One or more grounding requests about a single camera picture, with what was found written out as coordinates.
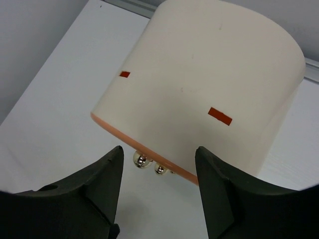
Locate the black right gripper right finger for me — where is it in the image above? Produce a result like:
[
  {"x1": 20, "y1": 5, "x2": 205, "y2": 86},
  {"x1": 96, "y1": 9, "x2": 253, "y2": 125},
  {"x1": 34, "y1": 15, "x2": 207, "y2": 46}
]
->
[{"x1": 195, "y1": 146, "x2": 319, "y2": 239}]

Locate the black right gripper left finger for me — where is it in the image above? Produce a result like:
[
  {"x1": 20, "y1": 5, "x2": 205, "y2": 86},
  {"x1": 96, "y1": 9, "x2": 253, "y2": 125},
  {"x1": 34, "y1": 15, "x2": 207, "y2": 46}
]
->
[{"x1": 0, "y1": 146, "x2": 124, "y2": 239}]

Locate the cream drawer cabinet shell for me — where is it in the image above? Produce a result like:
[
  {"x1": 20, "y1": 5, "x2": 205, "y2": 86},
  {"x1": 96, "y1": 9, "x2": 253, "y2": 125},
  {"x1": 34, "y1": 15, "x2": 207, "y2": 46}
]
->
[{"x1": 91, "y1": 0, "x2": 306, "y2": 176}]

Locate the yellow drawer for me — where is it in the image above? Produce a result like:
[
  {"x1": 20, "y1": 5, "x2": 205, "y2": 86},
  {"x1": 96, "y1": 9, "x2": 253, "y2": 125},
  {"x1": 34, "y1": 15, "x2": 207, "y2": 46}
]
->
[{"x1": 154, "y1": 163, "x2": 167, "y2": 176}]

